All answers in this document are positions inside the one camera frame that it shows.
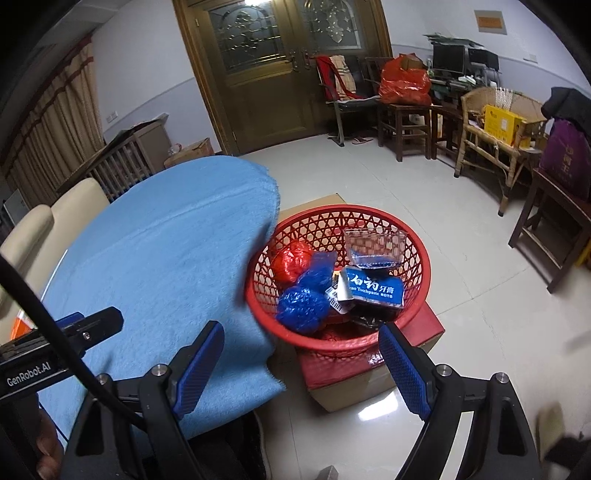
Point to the purple bag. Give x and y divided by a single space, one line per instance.
565 161

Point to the large red plastic bag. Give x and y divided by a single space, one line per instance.
404 85

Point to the beige sofa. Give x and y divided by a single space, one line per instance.
69 203

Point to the wooden crib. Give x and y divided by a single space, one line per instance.
120 166

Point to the rattan chair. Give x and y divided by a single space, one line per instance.
480 152

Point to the small cardboard box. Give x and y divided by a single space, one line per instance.
189 152

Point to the red plastic basket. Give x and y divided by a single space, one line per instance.
304 226

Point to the blue toothpaste box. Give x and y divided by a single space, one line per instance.
374 288

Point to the white barcode packet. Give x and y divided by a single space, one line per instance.
333 295

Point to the red garment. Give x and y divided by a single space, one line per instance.
325 74

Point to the black metal chair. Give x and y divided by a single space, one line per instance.
339 115

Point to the red plastic bag ball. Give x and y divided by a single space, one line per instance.
291 263

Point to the blue tablecloth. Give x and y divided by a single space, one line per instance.
161 254

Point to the black plastic bag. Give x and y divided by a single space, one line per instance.
369 316

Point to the orange box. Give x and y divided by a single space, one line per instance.
23 327

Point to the white board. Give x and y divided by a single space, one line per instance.
14 207

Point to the black monitor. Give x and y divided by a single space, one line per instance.
448 60

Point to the orange wall sign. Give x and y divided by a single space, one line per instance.
491 22

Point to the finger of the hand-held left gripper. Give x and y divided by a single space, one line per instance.
97 325

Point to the slipper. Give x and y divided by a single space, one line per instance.
362 141

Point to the cardboard box with red top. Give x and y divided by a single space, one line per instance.
351 392

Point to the dark wooden chair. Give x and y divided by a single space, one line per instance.
406 124
554 221

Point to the blue foil snack packet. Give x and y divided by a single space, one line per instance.
374 249

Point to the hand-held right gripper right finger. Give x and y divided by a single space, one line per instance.
406 369

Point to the yellow box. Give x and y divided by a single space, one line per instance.
503 124

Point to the black garment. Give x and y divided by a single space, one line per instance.
565 104

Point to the blue plastic bag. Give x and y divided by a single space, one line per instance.
300 304

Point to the person's left hand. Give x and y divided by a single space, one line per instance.
48 443

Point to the beige striped scarf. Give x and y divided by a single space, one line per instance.
344 74

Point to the brown wooden door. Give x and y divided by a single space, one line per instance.
277 92

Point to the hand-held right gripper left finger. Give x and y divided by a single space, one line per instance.
198 369

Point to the beige curtain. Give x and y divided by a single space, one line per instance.
51 124

